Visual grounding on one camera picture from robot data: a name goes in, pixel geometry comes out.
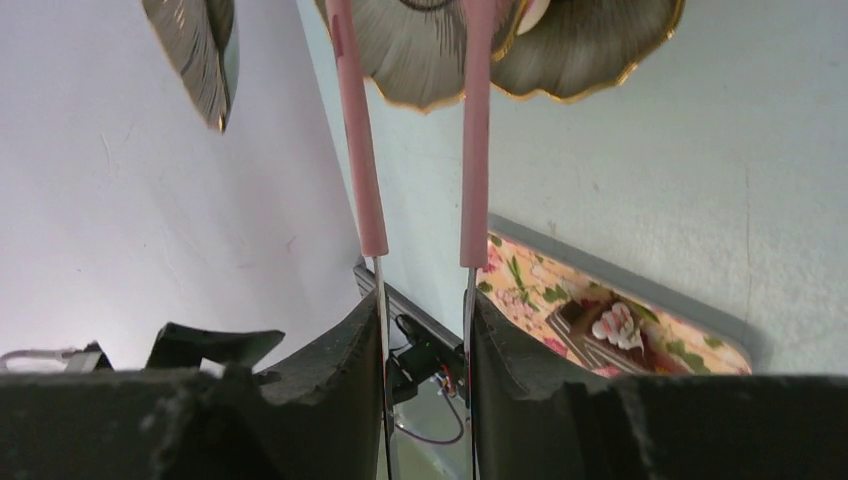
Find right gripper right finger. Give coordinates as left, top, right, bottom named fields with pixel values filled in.
left=471, top=295, right=847, bottom=479

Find floral serving tray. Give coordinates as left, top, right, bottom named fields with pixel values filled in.
left=477, top=233, right=752, bottom=378

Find chocolate layered cake slice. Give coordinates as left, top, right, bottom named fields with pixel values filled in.
left=546, top=297, right=654, bottom=374

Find white donut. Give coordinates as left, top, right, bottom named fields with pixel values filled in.
left=517, top=0, right=550, bottom=35

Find three-tier dark cake stand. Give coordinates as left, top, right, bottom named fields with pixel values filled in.
left=143, top=0, right=685, bottom=132

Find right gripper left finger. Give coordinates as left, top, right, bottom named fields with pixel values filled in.
left=1, top=294, right=383, bottom=479

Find pink handled tongs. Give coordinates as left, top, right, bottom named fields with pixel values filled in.
left=326, top=1, right=497, bottom=479

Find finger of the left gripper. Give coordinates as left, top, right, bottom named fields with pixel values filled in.
left=145, top=322, right=285, bottom=369

